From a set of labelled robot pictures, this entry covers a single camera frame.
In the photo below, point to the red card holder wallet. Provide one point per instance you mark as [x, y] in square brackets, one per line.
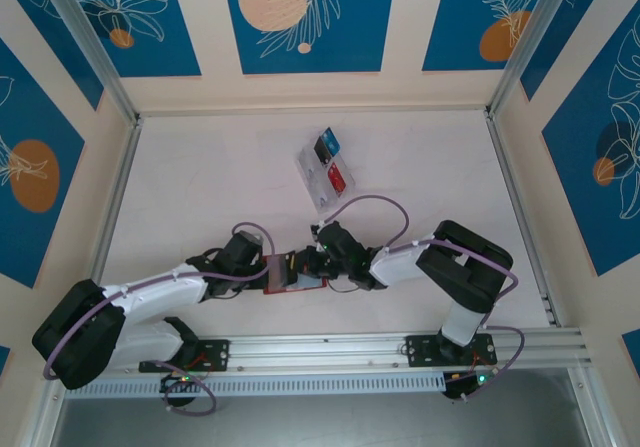
[280, 291]

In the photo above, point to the red credit card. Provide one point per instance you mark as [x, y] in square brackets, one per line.
[337, 179]

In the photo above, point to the black credit card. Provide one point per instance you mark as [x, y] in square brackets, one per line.
[323, 151]

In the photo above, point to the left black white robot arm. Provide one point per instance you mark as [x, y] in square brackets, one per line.
[150, 292]

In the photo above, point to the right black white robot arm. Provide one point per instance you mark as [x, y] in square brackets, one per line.
[400, 264]

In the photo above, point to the clear acrylic card stand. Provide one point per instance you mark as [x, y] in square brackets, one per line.
[312, 187]

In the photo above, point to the aluminium mounting rail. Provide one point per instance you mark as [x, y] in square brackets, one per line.
[320, 349]

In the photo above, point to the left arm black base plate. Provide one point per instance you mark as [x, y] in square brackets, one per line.
[217, 354]

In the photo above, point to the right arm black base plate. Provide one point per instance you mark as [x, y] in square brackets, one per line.
[422, 351]

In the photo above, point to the aluminium table side rail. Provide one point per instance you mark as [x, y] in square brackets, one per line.
[112, 217]
[515, 202]

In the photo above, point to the aluminium frame leg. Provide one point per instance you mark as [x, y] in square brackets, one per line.
[592, 407]
[42, 417]

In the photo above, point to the aluminium frame post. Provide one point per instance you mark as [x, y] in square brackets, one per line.
[535, 37]
[87, 42]

